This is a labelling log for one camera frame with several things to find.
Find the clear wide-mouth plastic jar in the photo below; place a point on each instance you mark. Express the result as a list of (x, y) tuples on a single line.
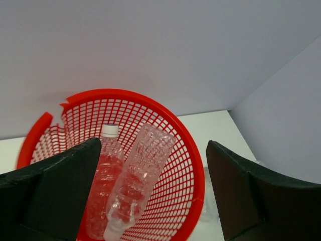
[(209, 210)]

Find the clear bottle blue-white cap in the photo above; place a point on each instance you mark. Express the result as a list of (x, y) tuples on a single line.
[(108, 169)]

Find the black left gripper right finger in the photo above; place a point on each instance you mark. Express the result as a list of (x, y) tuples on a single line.
[(256, 203)]

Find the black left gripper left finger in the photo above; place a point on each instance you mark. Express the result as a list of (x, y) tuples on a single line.
[(46, 200)]

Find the clear ribbed plastic bottle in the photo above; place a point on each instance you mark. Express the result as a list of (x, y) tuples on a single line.
[(134, 186)]

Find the red mesh plastic bin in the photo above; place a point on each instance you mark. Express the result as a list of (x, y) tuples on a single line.
[(176, 202)]

